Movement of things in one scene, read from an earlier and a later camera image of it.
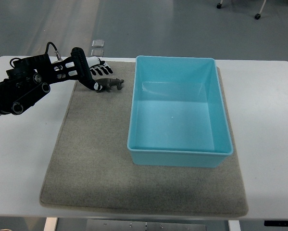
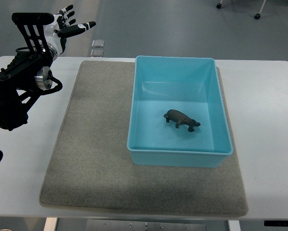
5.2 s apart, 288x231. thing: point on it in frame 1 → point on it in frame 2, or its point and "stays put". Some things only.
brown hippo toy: x=107 y=83 → x=181 y=118
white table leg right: x=234 y=225 stays put
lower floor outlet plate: x=97 y=52 stays put
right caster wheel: x=257 y=16 stays put
